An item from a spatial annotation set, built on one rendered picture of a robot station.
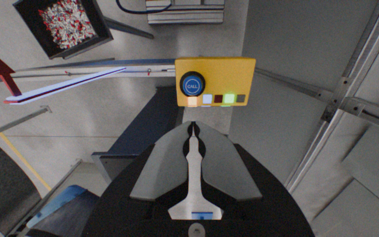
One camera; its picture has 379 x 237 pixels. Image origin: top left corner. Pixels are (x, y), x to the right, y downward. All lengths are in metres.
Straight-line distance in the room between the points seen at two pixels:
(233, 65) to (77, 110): 1.92
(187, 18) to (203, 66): 1.03
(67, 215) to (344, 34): 0.90
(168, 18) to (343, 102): 1.18
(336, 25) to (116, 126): 1.91
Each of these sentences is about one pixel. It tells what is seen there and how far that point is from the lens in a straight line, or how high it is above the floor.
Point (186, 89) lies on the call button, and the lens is 0.26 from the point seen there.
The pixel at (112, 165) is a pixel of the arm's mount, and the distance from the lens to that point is 0.58.
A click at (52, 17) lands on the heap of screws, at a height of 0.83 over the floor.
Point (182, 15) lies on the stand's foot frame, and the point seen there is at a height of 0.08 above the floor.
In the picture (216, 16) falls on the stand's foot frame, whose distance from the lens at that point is 1.30.
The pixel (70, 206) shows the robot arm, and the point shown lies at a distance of 0.47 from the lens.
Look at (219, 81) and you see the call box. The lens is 0.28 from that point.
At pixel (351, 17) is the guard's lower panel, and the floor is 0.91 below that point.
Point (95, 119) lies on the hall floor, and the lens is 1.95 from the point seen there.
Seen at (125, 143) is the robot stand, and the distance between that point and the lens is 0.62.
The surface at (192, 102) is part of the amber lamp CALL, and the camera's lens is 0.28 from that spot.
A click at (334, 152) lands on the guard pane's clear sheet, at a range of 0.63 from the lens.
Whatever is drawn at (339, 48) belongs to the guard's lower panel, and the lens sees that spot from 0.62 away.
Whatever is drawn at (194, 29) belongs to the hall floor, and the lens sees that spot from 1.35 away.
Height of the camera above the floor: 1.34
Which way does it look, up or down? 61 degrees down
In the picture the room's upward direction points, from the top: 178 degrees counter-clockwise
